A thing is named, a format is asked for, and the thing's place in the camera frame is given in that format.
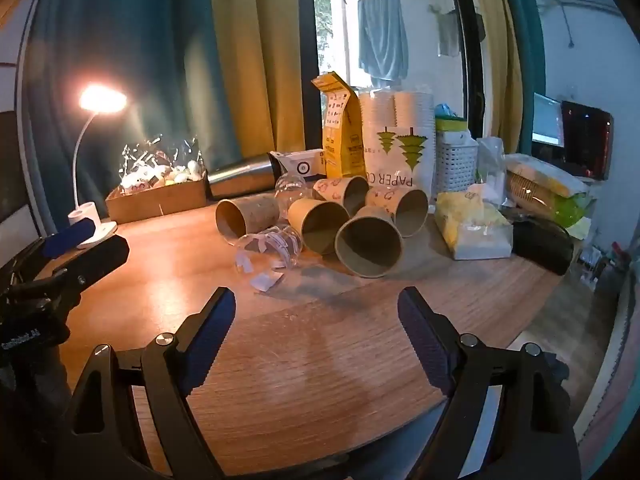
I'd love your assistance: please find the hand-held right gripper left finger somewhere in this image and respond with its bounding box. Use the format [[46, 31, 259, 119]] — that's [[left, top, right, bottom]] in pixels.
[[67, 286, 237, 480]]

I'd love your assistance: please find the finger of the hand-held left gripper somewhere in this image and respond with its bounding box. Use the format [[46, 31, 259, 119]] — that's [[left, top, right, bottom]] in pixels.
[[30, 234, 131, 307], [10, 222, 95, 273]]

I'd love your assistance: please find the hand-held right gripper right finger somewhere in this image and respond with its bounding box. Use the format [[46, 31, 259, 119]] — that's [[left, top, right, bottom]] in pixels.
[[397, 286, 581, 480]]

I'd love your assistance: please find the plain brown paper cup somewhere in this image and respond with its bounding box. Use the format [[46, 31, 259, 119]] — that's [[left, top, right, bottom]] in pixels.
[[287, 197, 351, 255], [215, 195, 281, 241], [334, 206, 405, 279]]

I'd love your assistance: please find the printed brown paper cup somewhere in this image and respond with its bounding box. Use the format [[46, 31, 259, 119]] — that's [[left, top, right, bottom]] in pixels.
[[312, 175, 371, 218], [365, 187, 430, 239]]

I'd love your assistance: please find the plastic-wrapped paper cup pack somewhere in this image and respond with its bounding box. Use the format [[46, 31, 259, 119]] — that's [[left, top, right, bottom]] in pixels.
[[357, 87, 436, 200]]

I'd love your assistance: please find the white desk lamp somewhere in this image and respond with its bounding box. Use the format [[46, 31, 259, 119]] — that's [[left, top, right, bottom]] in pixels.
[[67, 85, 128, 250]]

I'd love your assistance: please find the brown cardboard box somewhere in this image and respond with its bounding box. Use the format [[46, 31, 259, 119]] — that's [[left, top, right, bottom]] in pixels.
[[105, 167, 209, 225]]

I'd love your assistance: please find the cellophane bag of candies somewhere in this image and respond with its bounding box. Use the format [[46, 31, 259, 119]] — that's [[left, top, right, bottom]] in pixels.
[[117, 135, 206, 195]]

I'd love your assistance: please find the yellow and white plastic bag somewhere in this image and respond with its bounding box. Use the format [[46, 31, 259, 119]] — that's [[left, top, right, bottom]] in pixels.
[[434, 191, 515, 261]]

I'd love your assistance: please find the black pouch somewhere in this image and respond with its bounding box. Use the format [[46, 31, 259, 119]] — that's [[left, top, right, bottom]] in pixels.
[[510, 215, 576, 276]]

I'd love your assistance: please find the stainless steel thermos bottle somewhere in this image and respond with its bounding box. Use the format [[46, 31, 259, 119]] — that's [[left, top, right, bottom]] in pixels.
[[206, 154, 281, 200]]

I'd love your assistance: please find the white plastic basket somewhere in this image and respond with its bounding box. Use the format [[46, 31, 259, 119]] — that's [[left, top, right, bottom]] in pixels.
[[435, 130, 480, 194]]

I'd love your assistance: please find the small white carton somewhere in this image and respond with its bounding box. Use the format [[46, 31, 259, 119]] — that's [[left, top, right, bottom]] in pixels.
[[270, 149, 328, 182]]

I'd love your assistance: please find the clear plastic bag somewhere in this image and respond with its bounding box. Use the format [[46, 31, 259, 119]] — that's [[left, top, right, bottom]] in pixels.
[[475, 136, 509, 206]]

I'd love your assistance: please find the teal curtain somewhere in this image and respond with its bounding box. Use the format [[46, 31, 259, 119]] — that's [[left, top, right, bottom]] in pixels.
[[22, 0, 242, 221], [500, 0, 547, 103]]

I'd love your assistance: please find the green and white packet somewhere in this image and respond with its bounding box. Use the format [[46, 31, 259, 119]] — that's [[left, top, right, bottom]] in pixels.
[[505, 154, 598, 241]]

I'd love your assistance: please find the green and yellow sponge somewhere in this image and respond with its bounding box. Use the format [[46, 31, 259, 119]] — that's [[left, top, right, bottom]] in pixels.
[[435, 115, 469, 134]]

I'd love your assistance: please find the yellow paper bag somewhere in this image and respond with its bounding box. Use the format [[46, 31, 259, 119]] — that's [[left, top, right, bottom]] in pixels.
[[311, 72, 366, 180]]

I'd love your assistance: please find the computer monitor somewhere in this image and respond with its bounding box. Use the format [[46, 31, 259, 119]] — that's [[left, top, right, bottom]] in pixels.
[[531, 92, 566, 149]]

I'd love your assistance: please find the yellow curtain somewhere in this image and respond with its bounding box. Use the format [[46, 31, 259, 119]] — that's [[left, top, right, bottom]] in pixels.
[[209, 0, 321, 161], [462, 0, 525, 153]]

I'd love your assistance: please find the dark red screen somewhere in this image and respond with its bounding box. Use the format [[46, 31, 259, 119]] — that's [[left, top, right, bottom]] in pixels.
[[560, 100, 615, 181]]

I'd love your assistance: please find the hanging blue garment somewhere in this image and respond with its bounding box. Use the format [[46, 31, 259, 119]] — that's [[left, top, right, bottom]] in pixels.
[[357, 0, 410, 85]]

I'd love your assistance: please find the black window frame post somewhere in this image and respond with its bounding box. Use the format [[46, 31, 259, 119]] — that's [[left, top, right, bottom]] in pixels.
[[445, 0, 487, 140]]

